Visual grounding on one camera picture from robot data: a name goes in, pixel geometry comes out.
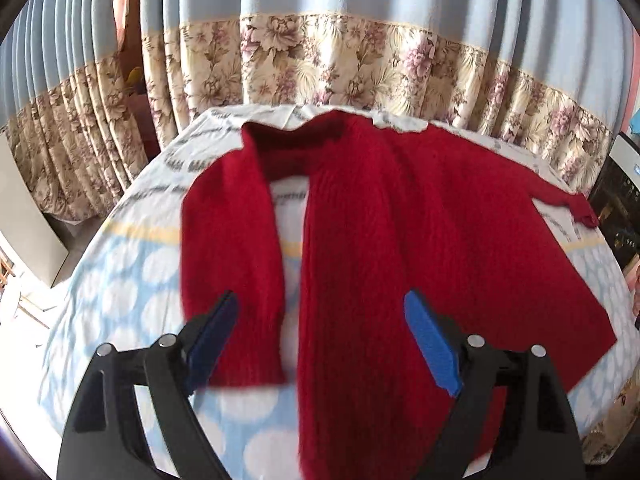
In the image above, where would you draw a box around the red knitted sweater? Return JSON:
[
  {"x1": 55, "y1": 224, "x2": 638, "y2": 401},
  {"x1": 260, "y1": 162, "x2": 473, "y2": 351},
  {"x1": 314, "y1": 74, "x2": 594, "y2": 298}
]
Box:
[{"x1": 180, "y1": 110, "x2": 616, "y2": 479}]

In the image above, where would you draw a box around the white patterned bed sheet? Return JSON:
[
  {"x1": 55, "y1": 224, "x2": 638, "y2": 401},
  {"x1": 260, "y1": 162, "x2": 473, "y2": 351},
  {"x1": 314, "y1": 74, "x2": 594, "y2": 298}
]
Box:
[{"x1": 39, "y1": 105, "x2": 639, "y2": 479}]

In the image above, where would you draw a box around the wooden rack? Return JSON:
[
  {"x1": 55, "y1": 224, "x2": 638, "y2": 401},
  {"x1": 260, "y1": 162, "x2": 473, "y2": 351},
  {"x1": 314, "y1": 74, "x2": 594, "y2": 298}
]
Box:
[{"x1": 0, "y1": 249, "x2": 14, "y2": 292}]

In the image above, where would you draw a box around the grey board panel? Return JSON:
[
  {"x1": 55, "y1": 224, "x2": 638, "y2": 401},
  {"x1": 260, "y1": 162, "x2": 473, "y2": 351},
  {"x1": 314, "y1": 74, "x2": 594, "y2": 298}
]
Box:
[{"x1": 0, "y1": 136, "x2": 68, "y2": 286}]

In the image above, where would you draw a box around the black appliance at right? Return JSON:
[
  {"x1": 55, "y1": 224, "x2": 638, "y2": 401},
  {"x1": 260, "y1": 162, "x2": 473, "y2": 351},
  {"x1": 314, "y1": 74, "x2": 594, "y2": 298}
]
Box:
[{"x1": 589, "y1": 132, "x2": 640, "y2": 270}]

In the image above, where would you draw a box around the blue floral curtain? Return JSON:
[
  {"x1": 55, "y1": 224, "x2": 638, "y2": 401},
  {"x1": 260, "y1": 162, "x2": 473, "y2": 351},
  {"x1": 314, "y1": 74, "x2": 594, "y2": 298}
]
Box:
[{"x1": 1, "y1": 0, "x2": 639, "y2": 222}]

